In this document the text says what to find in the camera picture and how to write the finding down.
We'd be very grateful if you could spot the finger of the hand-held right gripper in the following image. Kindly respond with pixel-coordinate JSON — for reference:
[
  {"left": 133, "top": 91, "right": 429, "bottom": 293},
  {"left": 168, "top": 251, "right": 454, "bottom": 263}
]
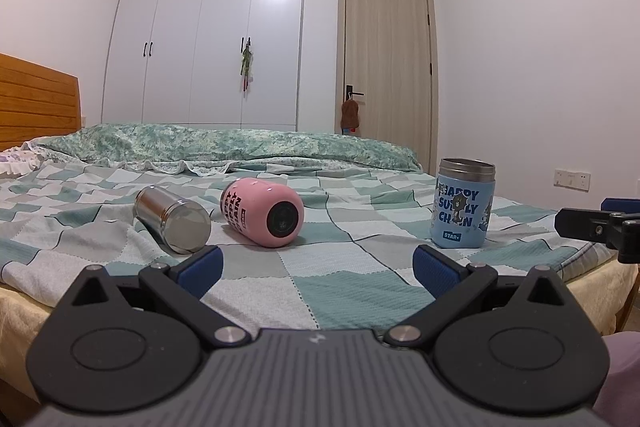
[
  {"left": 555, "top": 207, "right": 640, "bottom": 264},
  {"left": 600, "top": 198, "right": 640, "bottom": 227}
]

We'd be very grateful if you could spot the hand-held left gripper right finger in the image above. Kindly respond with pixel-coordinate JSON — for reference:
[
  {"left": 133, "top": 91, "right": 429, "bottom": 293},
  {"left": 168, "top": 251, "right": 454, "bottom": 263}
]
[{"left": 384, "top": 244, "right": 582, "bottom": 351}]

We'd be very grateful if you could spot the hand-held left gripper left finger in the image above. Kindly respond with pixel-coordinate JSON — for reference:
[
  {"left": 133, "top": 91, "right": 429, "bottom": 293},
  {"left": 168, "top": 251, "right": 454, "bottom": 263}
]
[{"left": 55, "top": 246, "right": 252, "bottom": 351}]

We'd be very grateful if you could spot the silver steel cup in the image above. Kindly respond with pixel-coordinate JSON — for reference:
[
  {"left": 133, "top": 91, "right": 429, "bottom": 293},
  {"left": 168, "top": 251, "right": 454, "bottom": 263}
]
[{"left": 133, "top": 186, "right": 212, "bottom": 255}]

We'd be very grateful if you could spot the pink cup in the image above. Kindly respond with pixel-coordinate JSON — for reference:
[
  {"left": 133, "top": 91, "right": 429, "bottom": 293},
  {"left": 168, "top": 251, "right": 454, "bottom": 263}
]
[{"left": 220, "top": 178, "right": 305, "bottom": 249}]

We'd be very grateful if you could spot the blue printed cup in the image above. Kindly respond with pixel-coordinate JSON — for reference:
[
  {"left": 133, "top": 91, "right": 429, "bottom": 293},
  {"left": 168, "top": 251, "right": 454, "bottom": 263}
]
[{"left": 430, "top": 158, "right": 496, "bottom": 249}]

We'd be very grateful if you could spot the green checked bed sheet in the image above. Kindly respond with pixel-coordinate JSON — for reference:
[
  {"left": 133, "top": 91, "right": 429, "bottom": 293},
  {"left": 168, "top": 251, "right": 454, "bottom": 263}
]
[{"left": 0, "top": 156, "right": 617, "bottom": 333}]

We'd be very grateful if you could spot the green floral quilt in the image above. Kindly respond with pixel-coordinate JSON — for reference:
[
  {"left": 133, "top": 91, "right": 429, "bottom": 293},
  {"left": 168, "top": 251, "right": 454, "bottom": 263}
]
[{"left": 36, "top": 123, "right": 422, "bottom": 174}]

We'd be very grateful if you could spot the person's pink trouser leg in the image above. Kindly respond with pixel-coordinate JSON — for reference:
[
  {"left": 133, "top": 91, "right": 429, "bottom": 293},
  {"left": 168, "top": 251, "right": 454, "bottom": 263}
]
[{"left": 592, "top": 331, "right": 640, "bottom": 427}]

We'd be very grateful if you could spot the light wooden door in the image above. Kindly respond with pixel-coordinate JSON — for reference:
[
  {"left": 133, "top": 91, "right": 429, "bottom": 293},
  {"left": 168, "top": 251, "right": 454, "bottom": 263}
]
[{"left": 338, "top": 0, "right": 435, "bottom": 176}]

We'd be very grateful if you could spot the green hanging ornament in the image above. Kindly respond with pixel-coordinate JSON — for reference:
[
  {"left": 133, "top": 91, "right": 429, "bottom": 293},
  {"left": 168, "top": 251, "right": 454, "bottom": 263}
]
[{"left": 239, "top": 38, "right": 256, "bottom": 94}]

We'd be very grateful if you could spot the white floral pillow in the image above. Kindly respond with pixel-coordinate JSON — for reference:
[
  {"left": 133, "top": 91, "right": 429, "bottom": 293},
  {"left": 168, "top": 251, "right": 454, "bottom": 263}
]
[{"left": 0, "top": 142, "right": 50, "bottom": 178}]

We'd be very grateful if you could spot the wooden headboard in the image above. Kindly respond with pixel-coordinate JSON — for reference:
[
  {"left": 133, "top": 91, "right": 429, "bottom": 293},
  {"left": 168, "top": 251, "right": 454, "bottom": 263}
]
[{"left": 0, "top": 53, "right": 82, "bottom": 152}]

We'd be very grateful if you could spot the white wardrobe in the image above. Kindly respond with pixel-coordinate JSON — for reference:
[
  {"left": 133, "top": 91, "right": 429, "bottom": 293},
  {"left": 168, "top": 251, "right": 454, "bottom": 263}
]
[{"left": 101, "top": 0, "right": 308, "bottom": 132}]

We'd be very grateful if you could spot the white wall socket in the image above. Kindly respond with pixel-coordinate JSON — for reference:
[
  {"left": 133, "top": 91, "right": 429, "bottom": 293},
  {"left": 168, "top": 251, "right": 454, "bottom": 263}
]
[{"left": 553, "top": 169, "right": 591, "bottom": 190}]

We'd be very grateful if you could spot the brown cloth on handle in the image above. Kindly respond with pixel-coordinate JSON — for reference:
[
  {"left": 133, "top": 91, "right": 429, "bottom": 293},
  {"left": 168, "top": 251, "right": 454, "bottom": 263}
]
[{"left": 340, "top": 99, "right": 362, "bottom": 136}]

